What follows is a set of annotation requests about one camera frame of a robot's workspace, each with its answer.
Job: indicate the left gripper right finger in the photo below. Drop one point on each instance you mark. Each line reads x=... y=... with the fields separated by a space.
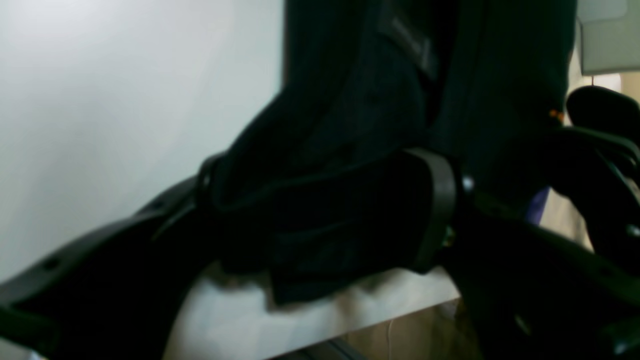
x=532 y=294

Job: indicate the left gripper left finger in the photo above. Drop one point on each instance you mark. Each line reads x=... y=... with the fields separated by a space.
x=114 y=293

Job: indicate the black T-shirt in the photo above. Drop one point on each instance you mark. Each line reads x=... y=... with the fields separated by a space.
x=315 y=191

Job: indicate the black office chair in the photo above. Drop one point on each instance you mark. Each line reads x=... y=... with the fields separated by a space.
x=595 y=163

